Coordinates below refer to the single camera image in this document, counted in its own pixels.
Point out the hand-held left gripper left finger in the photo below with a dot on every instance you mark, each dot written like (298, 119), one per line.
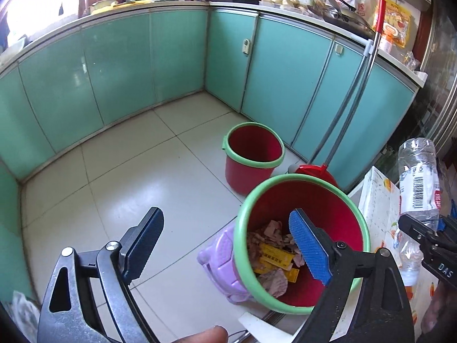
(142, 243)

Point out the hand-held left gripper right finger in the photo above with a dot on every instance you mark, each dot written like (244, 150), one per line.
(309, 250)

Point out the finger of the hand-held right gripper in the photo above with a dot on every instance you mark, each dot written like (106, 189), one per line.
(414, 227)
(448, 225)

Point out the clear plastic water bottle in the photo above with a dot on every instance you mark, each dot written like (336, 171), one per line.
(417, 185)

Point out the large red green-rimmed bucket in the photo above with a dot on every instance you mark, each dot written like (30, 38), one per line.
(321, 200)

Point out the person's right hand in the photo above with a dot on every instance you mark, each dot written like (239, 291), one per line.
(441, 314)

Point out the person's left hand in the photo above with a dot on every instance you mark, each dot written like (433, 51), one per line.
(200, 336)

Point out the pinkish crumpled paper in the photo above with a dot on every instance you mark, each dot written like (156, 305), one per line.
(255, 244)
(287, 243)
(273, 284)
(272, 230)

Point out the small yellow packet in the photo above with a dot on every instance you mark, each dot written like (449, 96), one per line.
(292, 276)

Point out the purple plastic stool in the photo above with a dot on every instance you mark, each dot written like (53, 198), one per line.
(217, 257)

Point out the small red green-rimmed bucket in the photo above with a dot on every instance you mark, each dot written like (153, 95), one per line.
(250, 150)

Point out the white crumpled plastic bag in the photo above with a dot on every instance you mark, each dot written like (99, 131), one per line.
(25, 309)

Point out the teal kitchen cabinet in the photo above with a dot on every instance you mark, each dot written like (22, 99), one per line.
(117, 60)
(285, 78)

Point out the plastic jar orange lid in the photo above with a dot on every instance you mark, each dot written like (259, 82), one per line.
(385, 43)

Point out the white cabinet latch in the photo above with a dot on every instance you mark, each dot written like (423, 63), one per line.
(338, 48)
(246, 46)

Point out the yellow snack bag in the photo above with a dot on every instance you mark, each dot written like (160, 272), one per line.
(396, 21)

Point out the black frying pan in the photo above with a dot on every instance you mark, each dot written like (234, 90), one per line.
(346, 21)

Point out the row of steamed buns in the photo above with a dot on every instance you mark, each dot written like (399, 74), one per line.
(285, 3)

